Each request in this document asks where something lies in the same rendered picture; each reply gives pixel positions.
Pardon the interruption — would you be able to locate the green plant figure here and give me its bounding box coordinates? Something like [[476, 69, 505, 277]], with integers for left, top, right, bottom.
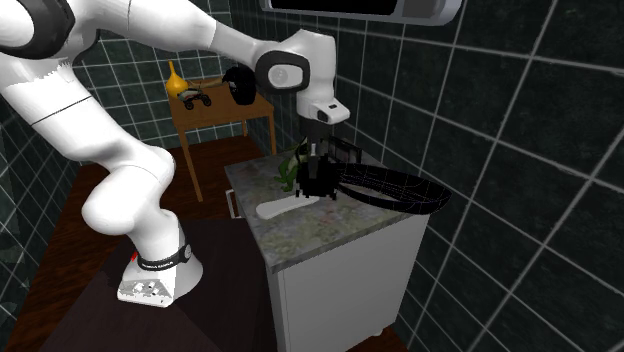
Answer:
[[274, 142, 313, 194]]

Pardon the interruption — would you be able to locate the flat white spatula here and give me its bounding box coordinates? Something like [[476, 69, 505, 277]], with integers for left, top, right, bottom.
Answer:
[[255, 194, 321, 221]]

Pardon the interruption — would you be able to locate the wooden side table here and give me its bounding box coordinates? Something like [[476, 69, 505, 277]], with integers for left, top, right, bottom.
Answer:
[[164, 60, 279, 204]]

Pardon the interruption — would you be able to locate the white cabinet with marble top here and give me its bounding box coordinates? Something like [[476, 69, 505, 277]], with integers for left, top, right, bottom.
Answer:
[[223, 145, 431, 352]]

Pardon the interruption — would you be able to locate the dark robot stand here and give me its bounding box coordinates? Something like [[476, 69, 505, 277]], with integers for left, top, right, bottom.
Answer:
[[38, 218, 280, 352]]

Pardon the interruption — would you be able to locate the black rectangular frame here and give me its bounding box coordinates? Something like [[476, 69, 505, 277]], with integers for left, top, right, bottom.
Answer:
[[327, 135, 363, 165]]

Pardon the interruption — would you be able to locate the white wall fixture black panel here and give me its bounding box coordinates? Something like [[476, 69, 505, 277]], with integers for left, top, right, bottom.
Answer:
[[259, 0, 464, 28]]

